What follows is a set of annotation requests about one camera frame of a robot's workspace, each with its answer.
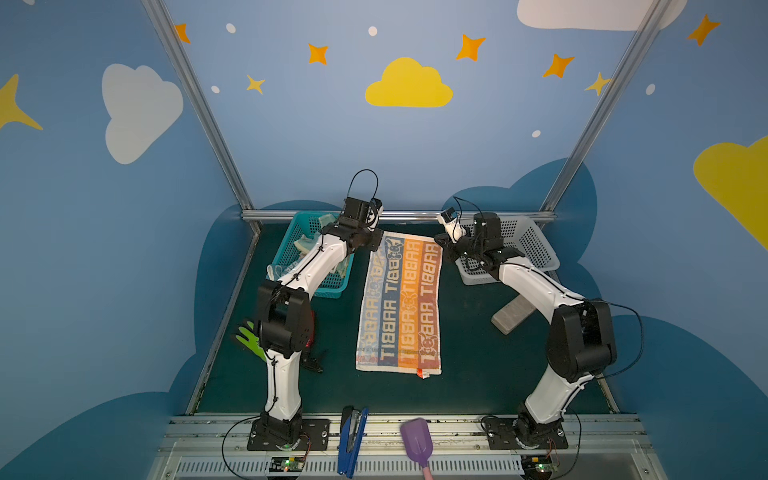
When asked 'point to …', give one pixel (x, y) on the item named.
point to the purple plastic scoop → (417, 439)
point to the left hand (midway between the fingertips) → (377, 233)
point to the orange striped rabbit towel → (399, 327)
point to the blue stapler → (352, 426)
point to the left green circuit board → (287, 464)
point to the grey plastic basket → (516, 231)
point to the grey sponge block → (513, 315)
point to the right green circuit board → (538, 466)
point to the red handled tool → (312, 329)
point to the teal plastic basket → (336, 284)
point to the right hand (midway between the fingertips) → (440, 234)
